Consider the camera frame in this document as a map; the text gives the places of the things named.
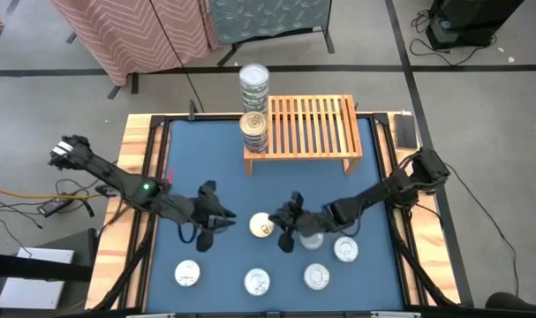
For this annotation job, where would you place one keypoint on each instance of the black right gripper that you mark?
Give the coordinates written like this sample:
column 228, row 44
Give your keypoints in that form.
column 305, row 223

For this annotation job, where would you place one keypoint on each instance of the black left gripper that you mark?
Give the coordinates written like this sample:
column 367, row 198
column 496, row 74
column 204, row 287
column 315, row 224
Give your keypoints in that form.
column 206, row 216

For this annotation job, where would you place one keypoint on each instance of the silver-lid seafood can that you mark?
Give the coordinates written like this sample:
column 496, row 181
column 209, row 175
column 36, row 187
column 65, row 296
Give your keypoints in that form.
column 254, row 76
column 345, row 249
column 312, row 243
column 254, row 109
column 187, row 273
column 254, row 92

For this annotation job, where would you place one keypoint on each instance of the blue-label tuna can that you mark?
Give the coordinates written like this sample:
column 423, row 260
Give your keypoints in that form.
column 316, row 277
column 256, row 282

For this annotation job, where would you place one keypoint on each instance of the green-label tuna can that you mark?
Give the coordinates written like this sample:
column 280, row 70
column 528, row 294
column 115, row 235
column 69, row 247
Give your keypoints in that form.
column 254, row 104
column 254, row 98

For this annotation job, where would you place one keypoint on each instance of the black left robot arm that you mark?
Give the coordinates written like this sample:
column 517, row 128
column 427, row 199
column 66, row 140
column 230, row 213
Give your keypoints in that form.
column 108, row 172

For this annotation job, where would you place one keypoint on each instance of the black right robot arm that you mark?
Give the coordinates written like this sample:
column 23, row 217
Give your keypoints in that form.
column 373, row 194

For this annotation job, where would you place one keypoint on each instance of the wooden slatted shelf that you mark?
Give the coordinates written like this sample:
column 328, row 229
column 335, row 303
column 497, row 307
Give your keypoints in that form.
column 311, row 128

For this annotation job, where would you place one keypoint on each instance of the black control box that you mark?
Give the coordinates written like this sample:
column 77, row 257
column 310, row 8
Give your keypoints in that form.
column 404, row 131

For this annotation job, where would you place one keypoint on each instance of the black cloth rack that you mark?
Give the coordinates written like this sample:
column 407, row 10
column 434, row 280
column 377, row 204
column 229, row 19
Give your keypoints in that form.
column 135, row 84
column 327, row 42

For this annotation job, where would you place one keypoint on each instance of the black power adapter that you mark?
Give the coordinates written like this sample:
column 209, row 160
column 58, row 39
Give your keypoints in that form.
column 53, row 207

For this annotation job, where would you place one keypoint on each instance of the black beam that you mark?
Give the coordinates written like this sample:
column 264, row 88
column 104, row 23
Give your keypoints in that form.
column 29, row 268

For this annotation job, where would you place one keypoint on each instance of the white flat panel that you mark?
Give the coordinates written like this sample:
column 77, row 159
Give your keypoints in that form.
column 33, row 291

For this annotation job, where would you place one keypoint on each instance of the green leaf-pattern cloth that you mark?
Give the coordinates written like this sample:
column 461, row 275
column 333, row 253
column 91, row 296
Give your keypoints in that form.
column 267, row 17

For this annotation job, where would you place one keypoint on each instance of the pink chevron cloth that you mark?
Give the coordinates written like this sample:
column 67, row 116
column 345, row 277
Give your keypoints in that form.
column 130, row 35

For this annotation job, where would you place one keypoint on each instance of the black round object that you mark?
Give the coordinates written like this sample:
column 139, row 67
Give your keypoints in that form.
column 515, row 305

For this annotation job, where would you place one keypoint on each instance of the black computer case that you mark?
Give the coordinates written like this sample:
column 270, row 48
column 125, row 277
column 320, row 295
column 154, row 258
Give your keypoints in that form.
column 470, row 22

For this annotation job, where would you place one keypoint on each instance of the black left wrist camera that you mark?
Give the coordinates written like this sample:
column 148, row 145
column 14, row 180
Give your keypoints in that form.
column 208, row 191

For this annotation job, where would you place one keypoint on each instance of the black metal rig frame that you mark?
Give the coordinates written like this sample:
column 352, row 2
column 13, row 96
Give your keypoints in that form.
column 214, row 116

